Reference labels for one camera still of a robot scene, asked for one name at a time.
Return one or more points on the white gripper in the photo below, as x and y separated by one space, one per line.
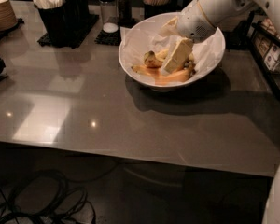
192 22

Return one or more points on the spotted curved banana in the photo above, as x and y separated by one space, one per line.
155 60

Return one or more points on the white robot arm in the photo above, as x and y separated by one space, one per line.
218 10

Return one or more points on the white ceramic bowl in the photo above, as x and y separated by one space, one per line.
137 75

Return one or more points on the yellow banana front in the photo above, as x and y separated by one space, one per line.
180 76

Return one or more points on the yellow banana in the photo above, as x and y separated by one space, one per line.
180 76
143 70

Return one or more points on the yellow banana middle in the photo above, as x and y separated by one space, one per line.
143 70

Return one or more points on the white paper bowl liner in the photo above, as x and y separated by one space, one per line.
140 41

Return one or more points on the black holder with straws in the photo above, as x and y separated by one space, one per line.
157 0

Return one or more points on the black mat under shakers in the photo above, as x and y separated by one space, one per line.
114 39

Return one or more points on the dark pepper grinder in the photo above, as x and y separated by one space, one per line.
124 11

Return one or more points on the glass salt shaker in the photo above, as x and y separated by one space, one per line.
109 16

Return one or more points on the black cutlery holder rear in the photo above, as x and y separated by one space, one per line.
76 12

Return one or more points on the black cutlery holder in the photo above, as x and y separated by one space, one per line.
76 12
54 22

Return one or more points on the black cutlery holder front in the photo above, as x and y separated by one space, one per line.
54 22

